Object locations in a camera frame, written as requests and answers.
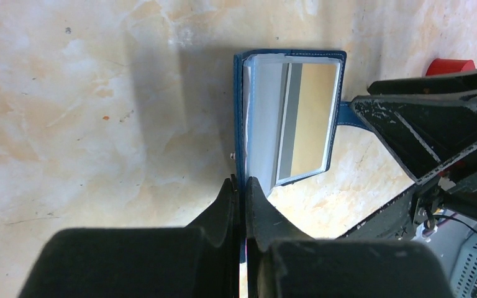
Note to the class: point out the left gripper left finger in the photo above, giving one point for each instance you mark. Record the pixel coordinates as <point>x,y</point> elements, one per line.
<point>198,260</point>

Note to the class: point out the red toy block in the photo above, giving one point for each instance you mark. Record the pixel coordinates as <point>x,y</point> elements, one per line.
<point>440,66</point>

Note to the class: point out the gold credit card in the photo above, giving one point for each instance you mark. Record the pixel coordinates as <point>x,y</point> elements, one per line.
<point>308,104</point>

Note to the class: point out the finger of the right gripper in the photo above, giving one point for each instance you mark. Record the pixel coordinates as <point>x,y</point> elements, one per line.
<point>438,84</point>

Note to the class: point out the navy blue card holder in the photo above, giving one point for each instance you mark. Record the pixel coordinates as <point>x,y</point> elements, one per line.
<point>260,81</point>

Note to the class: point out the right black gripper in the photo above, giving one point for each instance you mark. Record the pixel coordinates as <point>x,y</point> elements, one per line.
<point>434,140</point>

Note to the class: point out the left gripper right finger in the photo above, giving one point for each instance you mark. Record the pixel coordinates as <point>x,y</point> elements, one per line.
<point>376,258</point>

